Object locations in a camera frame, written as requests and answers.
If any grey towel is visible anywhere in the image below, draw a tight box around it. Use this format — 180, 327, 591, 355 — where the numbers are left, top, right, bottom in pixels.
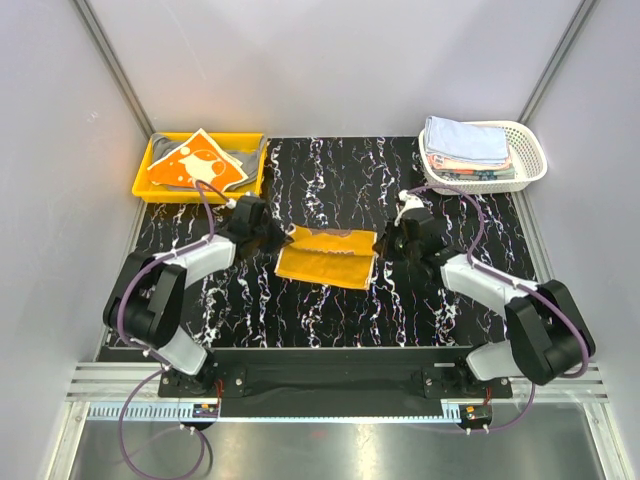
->
149, 132, 269, 194

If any patterned folded towel in basket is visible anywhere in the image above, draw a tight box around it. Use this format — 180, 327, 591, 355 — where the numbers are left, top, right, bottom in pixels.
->
435, 167, 516, 181

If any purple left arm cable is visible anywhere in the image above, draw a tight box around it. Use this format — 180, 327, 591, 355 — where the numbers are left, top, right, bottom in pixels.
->
117, 179, 236, 479

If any orange white patterned towel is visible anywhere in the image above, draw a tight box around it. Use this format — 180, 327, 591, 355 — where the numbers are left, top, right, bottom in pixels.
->
145, 128, 249, 194

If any white waffle towel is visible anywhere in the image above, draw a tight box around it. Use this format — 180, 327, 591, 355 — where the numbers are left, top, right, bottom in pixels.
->
424, 116, 509, 165

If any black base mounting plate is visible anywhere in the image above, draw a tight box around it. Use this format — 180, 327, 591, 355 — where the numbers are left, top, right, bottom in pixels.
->
159, 347, 513, 422

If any yellow plastic bin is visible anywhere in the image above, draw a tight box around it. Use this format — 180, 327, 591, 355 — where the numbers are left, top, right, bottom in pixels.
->
132, 129, 266, 204

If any right small electronics board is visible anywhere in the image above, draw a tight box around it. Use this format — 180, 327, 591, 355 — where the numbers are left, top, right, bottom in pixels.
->
461, 404, 493, 428

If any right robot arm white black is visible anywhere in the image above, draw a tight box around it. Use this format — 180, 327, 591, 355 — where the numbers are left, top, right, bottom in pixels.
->
373, 207, 595, 397

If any white perforated plastic basket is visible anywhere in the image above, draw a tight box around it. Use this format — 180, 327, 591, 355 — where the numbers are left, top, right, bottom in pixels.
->
419, 120, 547, 195

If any aluminium frame rail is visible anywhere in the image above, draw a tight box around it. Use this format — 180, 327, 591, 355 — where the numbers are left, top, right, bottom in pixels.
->
66, 362, 608, 403

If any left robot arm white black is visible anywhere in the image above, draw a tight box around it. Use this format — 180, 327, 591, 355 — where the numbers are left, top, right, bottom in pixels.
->
103, 194, 288, 396

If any small electronics board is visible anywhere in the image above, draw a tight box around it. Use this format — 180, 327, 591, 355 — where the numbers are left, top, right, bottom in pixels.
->
193, 403, 219, 418
461, 404, 493, 428

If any brown yellow bear towel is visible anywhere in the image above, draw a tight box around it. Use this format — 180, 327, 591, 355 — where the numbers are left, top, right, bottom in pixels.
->
275, 224, 377, 290

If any left small electronics board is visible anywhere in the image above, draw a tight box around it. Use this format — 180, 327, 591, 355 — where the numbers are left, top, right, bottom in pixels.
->
193, 403, 219, 418

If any pink folded towel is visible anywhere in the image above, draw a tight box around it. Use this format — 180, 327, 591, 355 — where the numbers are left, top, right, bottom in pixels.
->
427, 154, 512, 172

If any white slotted cable duct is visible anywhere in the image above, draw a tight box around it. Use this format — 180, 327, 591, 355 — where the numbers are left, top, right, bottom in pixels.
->
88, 402, 194, 421

